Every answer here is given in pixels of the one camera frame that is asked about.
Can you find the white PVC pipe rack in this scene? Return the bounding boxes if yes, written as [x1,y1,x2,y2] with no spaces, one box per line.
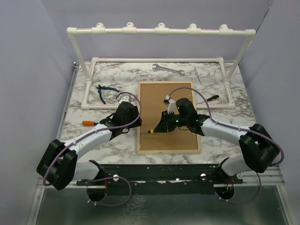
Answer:
[67,22,256,110]

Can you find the aluminium extrusion rail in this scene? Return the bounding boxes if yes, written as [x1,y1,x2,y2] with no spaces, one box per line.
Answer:
[241,166,285,186]

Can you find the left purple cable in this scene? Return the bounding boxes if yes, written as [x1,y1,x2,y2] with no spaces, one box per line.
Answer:
[43,91,143,207]

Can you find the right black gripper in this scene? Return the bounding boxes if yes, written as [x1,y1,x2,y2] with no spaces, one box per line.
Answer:
[154,110,188,133]

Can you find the blue handled pliers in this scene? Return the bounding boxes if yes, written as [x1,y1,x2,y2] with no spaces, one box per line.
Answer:
[95,84,120,105]

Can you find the purple cable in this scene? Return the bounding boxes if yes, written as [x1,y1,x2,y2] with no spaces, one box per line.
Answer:
[167,87,284,205]
[43,91,143,207]

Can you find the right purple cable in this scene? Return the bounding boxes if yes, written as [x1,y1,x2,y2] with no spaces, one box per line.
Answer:
[167,87,284,205]

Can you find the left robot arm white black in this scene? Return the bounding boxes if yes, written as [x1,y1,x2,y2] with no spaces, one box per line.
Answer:
[36,102,142,190]

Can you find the white picture frame with photo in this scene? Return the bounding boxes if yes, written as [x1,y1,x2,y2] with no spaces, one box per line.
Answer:
[137,81,201,154]

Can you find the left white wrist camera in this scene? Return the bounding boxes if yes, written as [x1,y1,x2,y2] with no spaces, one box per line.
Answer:
[116,94,132,105]

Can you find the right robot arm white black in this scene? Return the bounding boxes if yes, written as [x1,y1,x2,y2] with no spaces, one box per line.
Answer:
[149,97,280,183]

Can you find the yellow black handled screwdriver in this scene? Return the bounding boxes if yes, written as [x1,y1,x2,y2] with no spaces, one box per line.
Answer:
[206,95,219,102]

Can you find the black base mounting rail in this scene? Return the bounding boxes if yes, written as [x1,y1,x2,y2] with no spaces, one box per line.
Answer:
[76,164,243,195]

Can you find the orange handled screwdriver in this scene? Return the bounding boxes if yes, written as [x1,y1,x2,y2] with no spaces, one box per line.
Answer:
[82,120,98,127]

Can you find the silver open-end wrench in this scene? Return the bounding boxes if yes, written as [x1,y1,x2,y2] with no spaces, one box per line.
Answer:
[152,64,185,76]

